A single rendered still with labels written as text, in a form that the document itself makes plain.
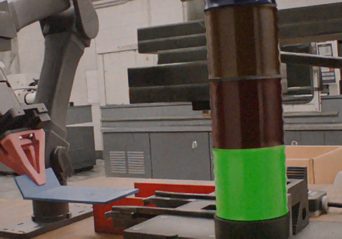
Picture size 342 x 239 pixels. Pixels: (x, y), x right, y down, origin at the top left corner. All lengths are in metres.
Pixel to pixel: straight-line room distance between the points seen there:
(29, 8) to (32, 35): 9.69
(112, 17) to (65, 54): 8.21
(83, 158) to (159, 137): 2.05
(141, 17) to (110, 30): 0.73
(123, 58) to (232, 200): 6.19
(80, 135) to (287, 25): 7.42
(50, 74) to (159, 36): 0.43
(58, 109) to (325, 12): 0.57
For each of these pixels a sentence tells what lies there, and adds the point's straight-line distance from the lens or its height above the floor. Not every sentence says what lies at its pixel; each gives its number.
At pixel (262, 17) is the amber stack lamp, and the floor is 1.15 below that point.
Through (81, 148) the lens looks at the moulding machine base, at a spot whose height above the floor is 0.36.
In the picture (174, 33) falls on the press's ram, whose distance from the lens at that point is 0.54.
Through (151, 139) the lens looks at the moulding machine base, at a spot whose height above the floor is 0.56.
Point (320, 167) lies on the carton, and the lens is 2.91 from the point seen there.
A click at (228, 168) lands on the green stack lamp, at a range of 0.27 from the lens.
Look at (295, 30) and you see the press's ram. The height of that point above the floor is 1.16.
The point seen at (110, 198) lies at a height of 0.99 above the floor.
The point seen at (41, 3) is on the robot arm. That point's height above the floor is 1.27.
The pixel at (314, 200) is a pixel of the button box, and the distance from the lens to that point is 0.89.
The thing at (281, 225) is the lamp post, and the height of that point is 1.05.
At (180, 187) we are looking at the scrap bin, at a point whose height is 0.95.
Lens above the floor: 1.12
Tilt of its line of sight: 3 degrees down
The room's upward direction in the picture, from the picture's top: 4 degrees counter-clockwise
